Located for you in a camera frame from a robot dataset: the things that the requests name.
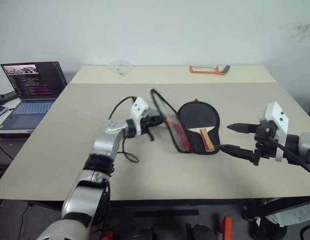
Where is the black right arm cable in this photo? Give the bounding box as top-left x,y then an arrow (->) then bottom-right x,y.
266,136 -> 310,177

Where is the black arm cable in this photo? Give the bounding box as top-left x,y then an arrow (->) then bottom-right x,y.
109,95 -> 140,164
266,136 -> 310,177

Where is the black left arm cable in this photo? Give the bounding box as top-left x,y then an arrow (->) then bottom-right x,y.
109,95 -> 140,164

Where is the orange hacksaw frame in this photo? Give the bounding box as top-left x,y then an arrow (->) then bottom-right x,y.
189,65 -> 231,76

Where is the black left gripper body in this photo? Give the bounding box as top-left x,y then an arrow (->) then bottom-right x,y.
140,110 -> 163,129

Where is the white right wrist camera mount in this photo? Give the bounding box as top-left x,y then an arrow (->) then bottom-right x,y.
258,101 -> 289,163

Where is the dark flat phone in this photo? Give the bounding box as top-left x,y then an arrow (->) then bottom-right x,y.
0,105 -> 11,120

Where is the orange plastic bracket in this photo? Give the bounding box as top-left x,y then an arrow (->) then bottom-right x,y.
219,216 -> 233,240

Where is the black zip paddle case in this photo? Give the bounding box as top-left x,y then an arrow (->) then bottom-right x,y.
150,88 -> 222,155

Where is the black right gripper slim finger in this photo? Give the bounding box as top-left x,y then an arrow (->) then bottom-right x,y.
219,144 -> 258,164

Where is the black table tennis paddle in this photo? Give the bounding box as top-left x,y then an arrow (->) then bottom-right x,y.
180,101 -> 217,153

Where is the grey cloth bundle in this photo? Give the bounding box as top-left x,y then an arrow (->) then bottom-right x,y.
265,197 -> 310,228

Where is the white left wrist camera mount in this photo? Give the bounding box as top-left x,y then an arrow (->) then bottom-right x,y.
130,96 -> 149,136

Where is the thin black floor cable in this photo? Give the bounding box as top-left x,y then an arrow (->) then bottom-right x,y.
19,201 -> 33,235

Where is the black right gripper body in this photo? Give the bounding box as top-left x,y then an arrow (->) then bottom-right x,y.
253,120 -> 280,167

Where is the clear plastic bag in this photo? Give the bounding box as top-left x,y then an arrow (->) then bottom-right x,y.
109,58 -> 133,77

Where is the dark rounded shape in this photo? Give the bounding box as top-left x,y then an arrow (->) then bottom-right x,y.
191,223 -> 217,240

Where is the black table frame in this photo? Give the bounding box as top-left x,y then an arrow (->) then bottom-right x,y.
18,197 -> 310,226

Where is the black handheld controller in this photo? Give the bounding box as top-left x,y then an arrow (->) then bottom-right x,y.
0,90 -> 18,106

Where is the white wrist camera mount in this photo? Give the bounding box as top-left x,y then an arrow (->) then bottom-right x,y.
258,101 -> 289,163
130,96 -> 149,136

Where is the open grey laptop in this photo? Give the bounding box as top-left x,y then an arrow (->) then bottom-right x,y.
0,61 -> 68,132

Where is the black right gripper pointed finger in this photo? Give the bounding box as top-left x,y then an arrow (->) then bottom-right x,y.
226,122 -> 258,135

